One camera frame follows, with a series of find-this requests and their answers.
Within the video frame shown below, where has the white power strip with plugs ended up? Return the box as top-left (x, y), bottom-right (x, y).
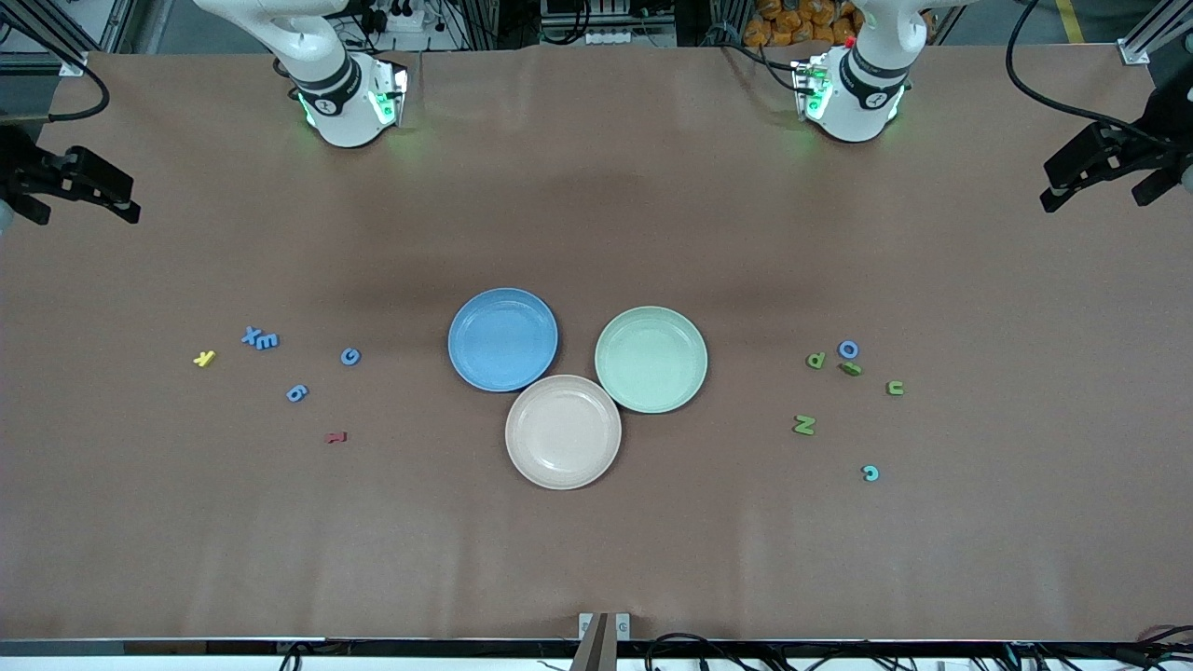
top-left (359, 0), bottom-right (425, 34)

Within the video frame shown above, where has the bag of oranges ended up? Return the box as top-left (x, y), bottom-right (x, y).
top-left (743, 0), bottom-right (858, 48)

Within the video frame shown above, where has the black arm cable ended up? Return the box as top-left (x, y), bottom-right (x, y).
top-left (1005, 0), bottom-right (1166, 150)
top-left (0, 19), bottom-right (111, 123)

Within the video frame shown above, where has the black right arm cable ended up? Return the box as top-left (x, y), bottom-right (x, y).
top-left (0, 19), bottom-right (111, 123)

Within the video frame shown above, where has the light green plate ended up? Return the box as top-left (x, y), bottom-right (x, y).
top-left (594, 306), bottom-right (709, 415)

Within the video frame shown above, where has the black table edge rail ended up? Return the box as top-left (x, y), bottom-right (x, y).
top-left (0, 637), bottom-right (1193, 659)

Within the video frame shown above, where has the aluminium frame post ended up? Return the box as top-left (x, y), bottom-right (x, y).
top-left (0, 0), bottom-right (91, 77)
top-left (1118, 0), bottom-right (1193, 66)

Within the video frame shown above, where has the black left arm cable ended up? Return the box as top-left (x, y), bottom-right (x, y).
top-left (1005, 0), bottom-right (1166, 150)

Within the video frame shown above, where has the beige plate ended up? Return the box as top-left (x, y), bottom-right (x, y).
top-left (504, 374), bottom-right (623, 491)

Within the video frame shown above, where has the long white power strip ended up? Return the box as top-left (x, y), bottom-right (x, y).
top-left (585, 28), bottom-right (677, 46)

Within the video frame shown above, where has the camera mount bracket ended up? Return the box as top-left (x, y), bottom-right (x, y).
top-left (570, 611), bottom-right (632, 671)

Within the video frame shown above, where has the blue plate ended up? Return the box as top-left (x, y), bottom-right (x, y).
top-left (447, 287), bottom-right (559, 393)

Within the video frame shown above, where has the brown table cover sheet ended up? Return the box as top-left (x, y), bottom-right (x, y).
top-left (0, 47), bottom-right (1193, 644)

